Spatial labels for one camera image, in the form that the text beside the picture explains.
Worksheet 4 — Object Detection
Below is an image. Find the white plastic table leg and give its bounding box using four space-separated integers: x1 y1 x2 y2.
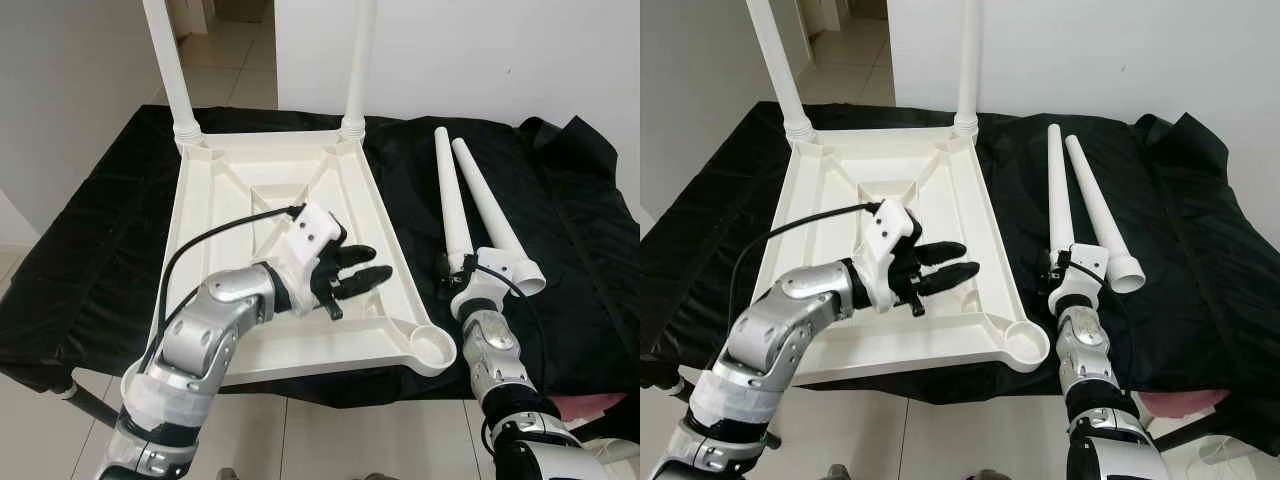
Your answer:
953 0 983 136
1046 123 1079 256
142 0 206 151
452 137 548 298
340 0 378 141
1064 133 1148 296
745 0 813 146
434 126 479 271

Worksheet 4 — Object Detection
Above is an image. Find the white plastic table top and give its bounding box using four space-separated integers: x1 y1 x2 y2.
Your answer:
745 125 1051 386
120 130 459 386

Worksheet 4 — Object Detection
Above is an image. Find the pink plastic stool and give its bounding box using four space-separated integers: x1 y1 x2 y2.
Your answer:
1140 392 1226 419
550 393 626 421

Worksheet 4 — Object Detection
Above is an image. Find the black cloth table cover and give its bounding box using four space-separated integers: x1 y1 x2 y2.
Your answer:
0 103 641 411
640 100 1280 456

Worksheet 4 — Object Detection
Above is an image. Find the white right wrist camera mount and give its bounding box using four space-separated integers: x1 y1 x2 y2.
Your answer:
1045 243 1113 313
450 248 523 321

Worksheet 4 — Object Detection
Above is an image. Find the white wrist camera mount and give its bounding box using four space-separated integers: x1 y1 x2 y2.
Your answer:
858 198 928 311
450 248 523 321
268 200 349 316
1045 243 1113 313

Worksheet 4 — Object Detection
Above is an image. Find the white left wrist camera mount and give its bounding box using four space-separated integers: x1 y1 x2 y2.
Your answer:
858 198 928 311
268 200 349 316

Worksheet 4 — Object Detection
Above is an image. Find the black metal table frame leg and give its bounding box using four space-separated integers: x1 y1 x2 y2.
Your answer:
60 378 121 431
1180 415 1280 453
590 418 641 446

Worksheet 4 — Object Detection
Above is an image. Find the white door frame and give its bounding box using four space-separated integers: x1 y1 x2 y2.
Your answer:
175 0 213 36
800 0 841 36

